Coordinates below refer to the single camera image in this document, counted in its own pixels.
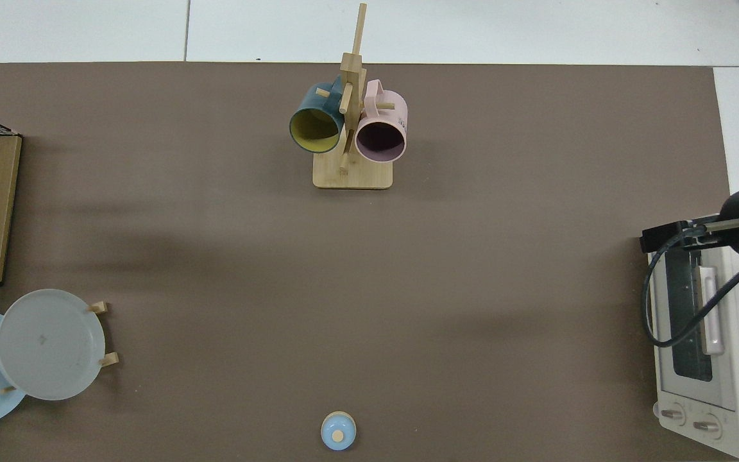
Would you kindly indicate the wooden cup stand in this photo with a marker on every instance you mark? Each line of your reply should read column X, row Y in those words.
column 351, row 174

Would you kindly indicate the pink cup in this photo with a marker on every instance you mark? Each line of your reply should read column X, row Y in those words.
column 390, row 114

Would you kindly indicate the dark teal cup yellow inside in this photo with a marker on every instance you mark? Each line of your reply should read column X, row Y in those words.
column 318, row 106

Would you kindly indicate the wooden plate rack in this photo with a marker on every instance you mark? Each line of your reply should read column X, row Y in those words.
column 110, row 359

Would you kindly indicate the brown table cloth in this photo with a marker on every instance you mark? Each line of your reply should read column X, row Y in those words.
column 344, row 289

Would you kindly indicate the pale toaster oven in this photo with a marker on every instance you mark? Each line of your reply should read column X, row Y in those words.
column 738, row 372

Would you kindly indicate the grey plate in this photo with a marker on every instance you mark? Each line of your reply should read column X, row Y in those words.
column 49, row 346

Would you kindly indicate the small blue round bell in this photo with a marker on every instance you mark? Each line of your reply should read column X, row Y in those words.
column 338, row 431

